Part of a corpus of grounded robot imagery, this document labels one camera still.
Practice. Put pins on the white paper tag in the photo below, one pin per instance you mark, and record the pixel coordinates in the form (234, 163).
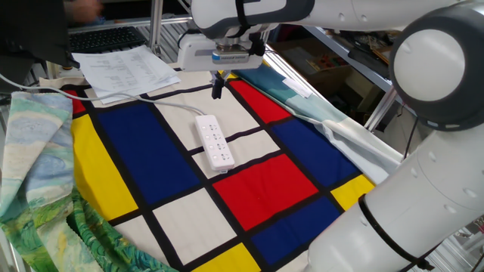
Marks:
(296, 87)

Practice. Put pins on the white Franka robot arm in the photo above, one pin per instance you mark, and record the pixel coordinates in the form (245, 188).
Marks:
(416, 211)

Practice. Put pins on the green painted landscape cloth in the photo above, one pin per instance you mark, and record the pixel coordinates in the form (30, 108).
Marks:
(38, 151)

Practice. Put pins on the bare person hand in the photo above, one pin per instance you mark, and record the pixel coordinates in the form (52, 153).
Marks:
(87, 10)

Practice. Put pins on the printed paper sheets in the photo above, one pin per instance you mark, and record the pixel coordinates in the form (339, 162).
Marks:
(125, 72)

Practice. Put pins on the slanted aluminium frame leg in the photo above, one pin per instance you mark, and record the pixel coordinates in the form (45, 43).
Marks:
(380, 109)

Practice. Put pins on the black monitor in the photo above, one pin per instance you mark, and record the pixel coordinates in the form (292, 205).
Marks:
(30, 30)

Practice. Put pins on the aluminium frame rail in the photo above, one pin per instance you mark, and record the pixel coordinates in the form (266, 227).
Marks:
(125, 23)

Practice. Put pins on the upright aluminium frame post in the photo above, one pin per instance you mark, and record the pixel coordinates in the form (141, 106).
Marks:
(156, 26)

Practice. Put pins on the colour-block Mondrian tablecloth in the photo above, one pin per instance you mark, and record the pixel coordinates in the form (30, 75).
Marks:
(147, 151)

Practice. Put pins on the brown cardboard box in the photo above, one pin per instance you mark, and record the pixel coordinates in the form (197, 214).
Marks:
(295, 56)

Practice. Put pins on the white four-socket power strip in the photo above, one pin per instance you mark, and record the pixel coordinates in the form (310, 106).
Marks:
(213, 143)

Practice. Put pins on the teal and white cloth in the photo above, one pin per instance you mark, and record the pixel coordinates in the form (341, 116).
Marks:
(310, 106)

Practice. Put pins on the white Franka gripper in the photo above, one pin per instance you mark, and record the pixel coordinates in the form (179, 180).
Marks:
(193, 53)

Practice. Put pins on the metal gripper mount bracket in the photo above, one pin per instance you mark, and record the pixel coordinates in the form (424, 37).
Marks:
(230, 56)

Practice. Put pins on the black keyboard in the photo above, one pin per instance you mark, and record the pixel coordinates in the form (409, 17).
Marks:
(106, 38)

